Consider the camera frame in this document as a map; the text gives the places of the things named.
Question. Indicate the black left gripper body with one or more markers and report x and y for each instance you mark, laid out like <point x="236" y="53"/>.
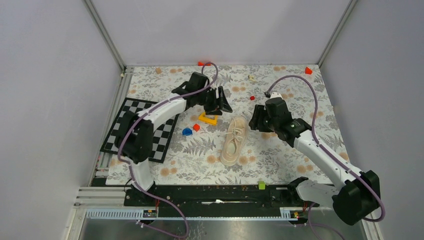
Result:
<point x="208" y="99"/>

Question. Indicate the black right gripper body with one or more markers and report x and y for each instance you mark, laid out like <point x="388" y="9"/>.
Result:
<point x="261" y="121"/>

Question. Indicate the beige sneaker with laces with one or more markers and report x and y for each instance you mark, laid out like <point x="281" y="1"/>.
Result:
<point x="235" y="138"/>

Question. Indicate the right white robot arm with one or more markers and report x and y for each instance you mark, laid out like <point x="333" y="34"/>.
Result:
<point x="353" y="194"/>

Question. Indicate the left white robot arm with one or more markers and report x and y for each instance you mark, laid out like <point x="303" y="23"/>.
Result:
<point x="135" y="135"/>

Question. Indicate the red cube block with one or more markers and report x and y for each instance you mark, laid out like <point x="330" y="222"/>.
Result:
<point x="196" y="127"/>

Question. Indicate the blue toy piece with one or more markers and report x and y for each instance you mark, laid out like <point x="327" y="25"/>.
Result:
<point x="187" y="132"/>

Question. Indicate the floral patterned table mat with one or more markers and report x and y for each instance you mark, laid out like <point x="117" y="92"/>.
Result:
<point x="195" y="160"/>

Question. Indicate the red wedge block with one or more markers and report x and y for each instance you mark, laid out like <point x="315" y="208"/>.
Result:
<point x="308" y="71"/>

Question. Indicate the lime green cube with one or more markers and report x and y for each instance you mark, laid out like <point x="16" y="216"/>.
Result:
<point x="261" y="185"/>

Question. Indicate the yellow triangular toy frame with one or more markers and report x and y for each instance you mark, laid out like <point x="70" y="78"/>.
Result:
<point x="208" y="119"/>

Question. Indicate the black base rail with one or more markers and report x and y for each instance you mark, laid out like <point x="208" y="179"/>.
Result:
<point x="226" y="197"/>

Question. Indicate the white slotted cable duct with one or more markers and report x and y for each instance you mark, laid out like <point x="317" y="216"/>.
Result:
<point x="211" y="214"/>

